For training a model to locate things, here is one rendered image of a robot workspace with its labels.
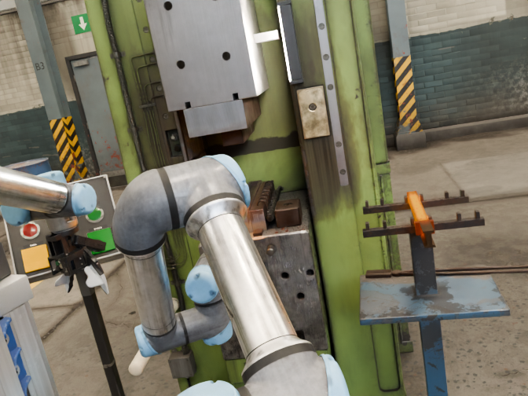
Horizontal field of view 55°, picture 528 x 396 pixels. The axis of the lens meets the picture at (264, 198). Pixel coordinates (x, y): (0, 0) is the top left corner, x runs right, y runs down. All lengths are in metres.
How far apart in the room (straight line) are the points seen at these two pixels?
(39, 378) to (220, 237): 0.33
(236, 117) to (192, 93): 0.16
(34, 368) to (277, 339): 0.33
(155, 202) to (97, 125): 7.71
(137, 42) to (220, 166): 1.03
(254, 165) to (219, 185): 1.29
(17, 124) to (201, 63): 7.73
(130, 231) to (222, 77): 0.86
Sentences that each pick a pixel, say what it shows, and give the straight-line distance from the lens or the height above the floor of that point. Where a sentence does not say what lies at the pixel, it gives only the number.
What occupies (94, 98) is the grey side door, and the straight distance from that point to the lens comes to 8.54.
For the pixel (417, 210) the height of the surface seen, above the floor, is 0.99.
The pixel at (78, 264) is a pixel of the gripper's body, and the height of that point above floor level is 1.04.
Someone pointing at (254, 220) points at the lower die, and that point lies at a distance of 1.73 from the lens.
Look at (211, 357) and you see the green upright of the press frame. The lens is 2.17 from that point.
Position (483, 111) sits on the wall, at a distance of 7.80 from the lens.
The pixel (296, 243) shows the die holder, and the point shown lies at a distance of 1.69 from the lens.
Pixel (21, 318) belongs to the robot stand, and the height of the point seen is 1.20.
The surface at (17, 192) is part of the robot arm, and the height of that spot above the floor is 1.30.
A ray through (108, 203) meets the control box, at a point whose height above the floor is 1.11.
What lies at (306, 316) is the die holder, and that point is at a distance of 1.80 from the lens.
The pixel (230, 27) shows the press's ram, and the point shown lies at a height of 1.59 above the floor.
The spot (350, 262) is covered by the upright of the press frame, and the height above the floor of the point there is 0.70.
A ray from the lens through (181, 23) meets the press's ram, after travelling 1.69.
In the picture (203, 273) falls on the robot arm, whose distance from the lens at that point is 1.14.
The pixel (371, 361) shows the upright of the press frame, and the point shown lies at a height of 0.27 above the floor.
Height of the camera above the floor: 1.45
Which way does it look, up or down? 14 degrees down
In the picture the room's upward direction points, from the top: 11 degrees counter-clockwise
